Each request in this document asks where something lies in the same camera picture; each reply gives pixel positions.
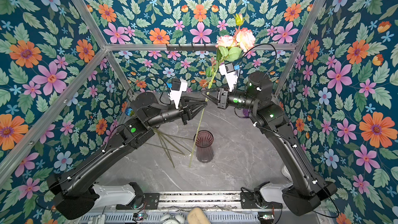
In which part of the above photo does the smoky brown ribbed glass vase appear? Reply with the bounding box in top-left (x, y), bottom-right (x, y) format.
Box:
top-left (194, 130), bottom-right (214, 163)

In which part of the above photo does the pink peony flower stem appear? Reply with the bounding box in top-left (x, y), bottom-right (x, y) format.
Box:
top-left (188, 13), bottom-right (257, 168)

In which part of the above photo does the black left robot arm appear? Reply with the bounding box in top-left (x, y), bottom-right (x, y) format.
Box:
top-left (47, 92), bottom-right (207, 220)

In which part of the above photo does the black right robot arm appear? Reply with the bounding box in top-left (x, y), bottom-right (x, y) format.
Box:
top-left (202, 72), bottom-right (337, 216)

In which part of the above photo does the blue rose stem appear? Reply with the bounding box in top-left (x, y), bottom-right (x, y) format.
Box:
top-left (125, 108), bottom-right (134, 116)

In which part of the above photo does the beige sponge block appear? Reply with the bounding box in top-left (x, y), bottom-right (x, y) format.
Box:
top-left (187, 207), bottom-right (211, 224)

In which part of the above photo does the silver twin bell alarm clock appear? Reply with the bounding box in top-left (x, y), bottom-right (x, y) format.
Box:
top-left (159, 207), bottom-right (186, 224)

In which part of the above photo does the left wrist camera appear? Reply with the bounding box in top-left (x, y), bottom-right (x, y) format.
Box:
top-left (166, 78), bottom-right (188, 109)

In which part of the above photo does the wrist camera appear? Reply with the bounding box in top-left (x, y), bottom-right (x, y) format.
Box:
top-left (166, 78), bottom-right (188, 109)
top-left (219, 63), bottom-right (240, 92)

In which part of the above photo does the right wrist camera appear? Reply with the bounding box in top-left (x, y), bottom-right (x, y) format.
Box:
top-left (219, 63), bottom-right (240, 92)

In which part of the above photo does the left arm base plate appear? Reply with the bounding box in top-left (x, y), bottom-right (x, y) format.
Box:
top-left (116, 193), bottom-right (160, 210)

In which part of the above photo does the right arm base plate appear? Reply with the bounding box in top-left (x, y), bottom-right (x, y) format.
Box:
top-left (240, 187), bottom-right (273, 209)

